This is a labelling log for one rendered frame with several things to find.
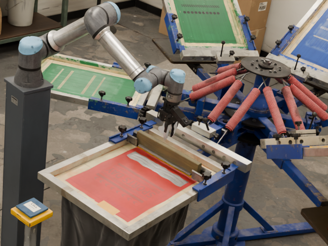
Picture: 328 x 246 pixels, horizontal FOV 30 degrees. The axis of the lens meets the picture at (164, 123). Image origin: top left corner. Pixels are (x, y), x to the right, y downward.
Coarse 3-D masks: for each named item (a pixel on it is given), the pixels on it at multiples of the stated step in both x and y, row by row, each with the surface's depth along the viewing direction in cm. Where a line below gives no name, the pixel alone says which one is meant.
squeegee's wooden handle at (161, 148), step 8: (144, 136) 316; (152, 136) 316; (144, 144) 318; (152, 144) 314; (160, 144) 311; (160, 152) 312; (168, 152) 309; (176, 152) 306; (168, 160) 310; (176, 160) 307; (184, 160) 303; (192, 160) 301; (184, 168) 305; (192, 168) 301; (200, 168) 301
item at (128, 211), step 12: (168, 168) 311; (156, 180) 300; (168, 180) 301; (192, 180) 305; (168, 192) 292; (120, 204) 278; (132, 204) 279; (144, 204) 281; (156, 204) 282; (120, 216) 270; (132, 216) 271
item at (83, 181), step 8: (128, 152) 319; (144, 152) 321; (112, 160) 310; (120, 160) 311; (128, 160) 312; (152, 160) 316; (160, 160) 317; (96, 168) 301; (104, 168) 302; (136, 168) 306; (144, 168) 307; (72, 176) 292; (80, 176) 293; (88, 176) 294; (72, 184) 286; (80, 184) 287; (88, 184) 288; (96, 184) 289; (88, 192) 282; (96, 192) 283; (104, 192) 284
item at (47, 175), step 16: (112, 144) 316; (176, 144) 327; (80, 160) 300; (208, 160) 317; (48, 176) 283; (64, 192) 275; (192, 192) 289; (96, 208) 267; (160, 208) 274; (176, 208) 279; (112, 224) 260; (144, 224) 262; (128, 240) 256
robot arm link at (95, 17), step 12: (96, 12) 286; (84, 24) 289; (96, 24) 284; (96, 36) 284; (108, 36) 284; (108, 48) 285; (120, 48) 284; (120, 60) 284; (132, 60) 284; (132, 72) 284; (144, 72) 285; (144, 84) 281; (156, 84) 289
